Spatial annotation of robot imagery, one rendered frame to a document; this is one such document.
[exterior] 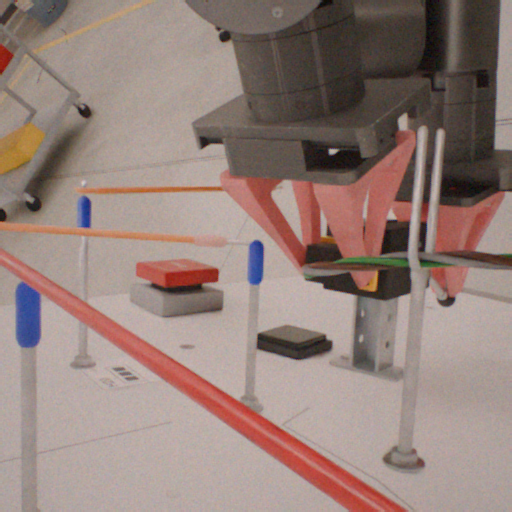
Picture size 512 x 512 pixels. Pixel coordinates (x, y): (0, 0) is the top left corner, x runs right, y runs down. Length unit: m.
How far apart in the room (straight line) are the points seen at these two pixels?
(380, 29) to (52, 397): 0.27
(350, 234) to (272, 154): 0.05
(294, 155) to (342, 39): 0.05
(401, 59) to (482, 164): 0.08
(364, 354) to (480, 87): 0.18
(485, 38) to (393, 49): 0.06
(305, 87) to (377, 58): 0.12
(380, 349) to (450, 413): 0.06
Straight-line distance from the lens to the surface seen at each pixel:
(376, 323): 0.43
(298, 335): 0.45
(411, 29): 0.43
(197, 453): 0.31
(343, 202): 0.31
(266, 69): 0.31
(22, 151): 4.30
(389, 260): 0.29
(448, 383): 0.42
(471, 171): 0.45
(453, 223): 0.46
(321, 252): 0.37
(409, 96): 0.32
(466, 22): 0.45
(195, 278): 0.53
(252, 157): 0.32
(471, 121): 0.46
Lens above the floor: 1.40
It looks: 35 degrees down
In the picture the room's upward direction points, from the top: 49 degrees counter-clockwise
